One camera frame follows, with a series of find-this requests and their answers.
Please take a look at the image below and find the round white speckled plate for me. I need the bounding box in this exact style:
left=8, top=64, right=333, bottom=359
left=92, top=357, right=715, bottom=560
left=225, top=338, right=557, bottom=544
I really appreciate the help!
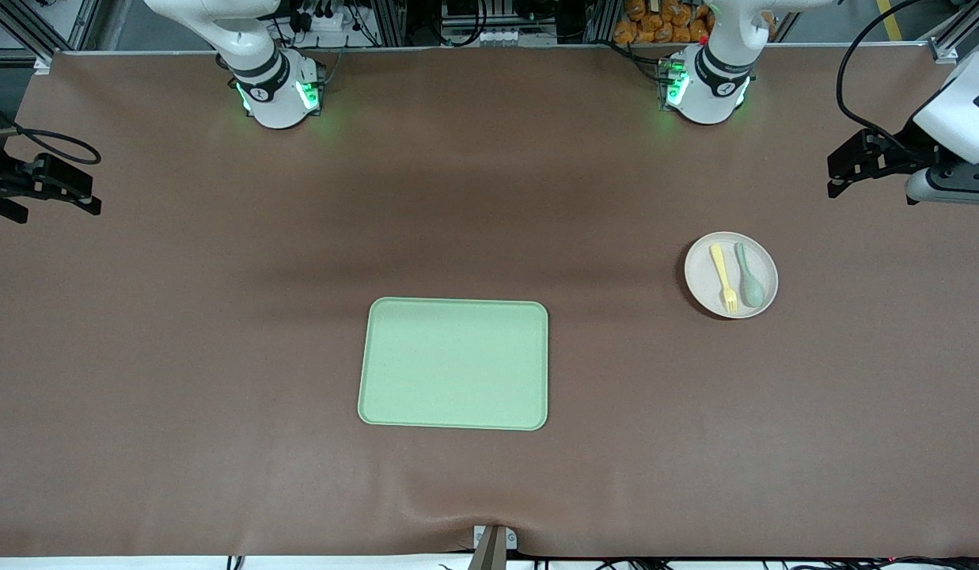
left=684, top=231, right=780, bottom=320

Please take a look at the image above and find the white connector strip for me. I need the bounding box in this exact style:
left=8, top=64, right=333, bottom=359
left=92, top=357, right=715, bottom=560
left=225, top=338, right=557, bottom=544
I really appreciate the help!
left=444, top=28, right=523, bottom=45

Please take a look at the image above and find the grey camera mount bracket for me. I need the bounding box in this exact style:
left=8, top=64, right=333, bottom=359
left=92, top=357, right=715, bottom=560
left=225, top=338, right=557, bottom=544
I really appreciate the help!
left=472, top=524, right=518, bottom=570

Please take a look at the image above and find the yellow plastic fork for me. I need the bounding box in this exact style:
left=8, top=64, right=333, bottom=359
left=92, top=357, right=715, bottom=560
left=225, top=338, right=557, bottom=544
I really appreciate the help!
left=709, top=243, right=740, bottom=314

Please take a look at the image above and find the aluminium frame corner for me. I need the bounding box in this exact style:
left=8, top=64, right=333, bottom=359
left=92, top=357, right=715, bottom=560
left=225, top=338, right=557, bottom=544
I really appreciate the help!
left=928, top=0, right=979, bottom=66
left=0, top=0, right=102, bottom=76

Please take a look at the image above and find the light green rectangular tray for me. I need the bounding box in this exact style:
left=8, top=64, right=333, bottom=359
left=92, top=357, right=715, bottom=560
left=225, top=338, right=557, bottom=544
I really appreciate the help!
left=357, top=297, right=550, bottom=432

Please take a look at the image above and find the pale green plastic spoon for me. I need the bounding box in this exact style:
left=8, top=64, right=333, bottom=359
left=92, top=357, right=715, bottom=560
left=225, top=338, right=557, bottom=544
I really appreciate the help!
left=734, top=241, right=766, bottom=310

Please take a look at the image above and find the bag of orange items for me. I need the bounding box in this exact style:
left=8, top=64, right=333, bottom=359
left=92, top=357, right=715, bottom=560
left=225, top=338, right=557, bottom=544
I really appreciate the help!
left=613, top=0, right=715, bottom=45

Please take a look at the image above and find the white power strip with plugs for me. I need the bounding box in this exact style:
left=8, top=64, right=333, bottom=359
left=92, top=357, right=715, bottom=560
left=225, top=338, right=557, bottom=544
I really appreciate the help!
left=287, top=0, right=359, bottom=34

